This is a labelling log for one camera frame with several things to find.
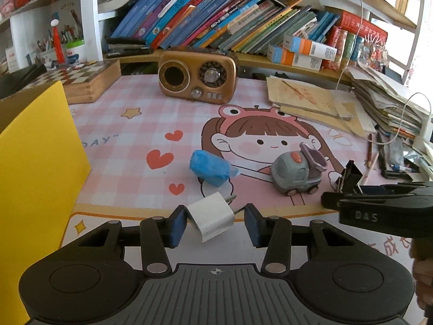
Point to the orange white medicine box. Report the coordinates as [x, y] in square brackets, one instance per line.
[298, 45]
[278, 55]

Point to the pink pencil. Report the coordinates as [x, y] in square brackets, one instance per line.
[365, 177]

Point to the row of leaning books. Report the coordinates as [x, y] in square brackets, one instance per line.
[243, 26]

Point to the stack of papers right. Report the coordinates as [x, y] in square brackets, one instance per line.
[395, 108]

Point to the yellow cardboard box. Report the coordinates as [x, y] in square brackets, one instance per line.
[43, 168]

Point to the white bookshelf frame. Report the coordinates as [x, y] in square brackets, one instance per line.
[24, 27]

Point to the orange white medicine box lower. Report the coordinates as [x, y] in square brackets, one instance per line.
[278, 55]

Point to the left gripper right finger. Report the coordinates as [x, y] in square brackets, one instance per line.
[273, 233]

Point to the white usb charger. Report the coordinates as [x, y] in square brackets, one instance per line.
[212, 215]

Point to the black binder clip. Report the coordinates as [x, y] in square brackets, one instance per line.
[349, 179]

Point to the green lid white jar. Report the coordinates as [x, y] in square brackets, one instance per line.
[75, 52]

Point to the red tassel ornament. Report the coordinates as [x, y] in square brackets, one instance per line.
[57, 42]

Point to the red thick dictionary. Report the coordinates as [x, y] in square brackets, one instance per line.
[357, 25]

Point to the orange white medicine box upper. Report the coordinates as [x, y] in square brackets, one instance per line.
[298, 45]

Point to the grey toy car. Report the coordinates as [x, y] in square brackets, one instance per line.
[298, 171]

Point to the blue crumpled wrapper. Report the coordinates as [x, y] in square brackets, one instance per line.
[212, 169]

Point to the wooden chess board box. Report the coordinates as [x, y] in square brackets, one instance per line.
[83, 83]

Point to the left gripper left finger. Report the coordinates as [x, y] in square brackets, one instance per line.
[158, 234]

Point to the brown retro radio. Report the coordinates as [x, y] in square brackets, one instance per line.
[198, 74]

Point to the brown paper envelopes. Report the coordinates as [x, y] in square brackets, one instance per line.
[336, 109]

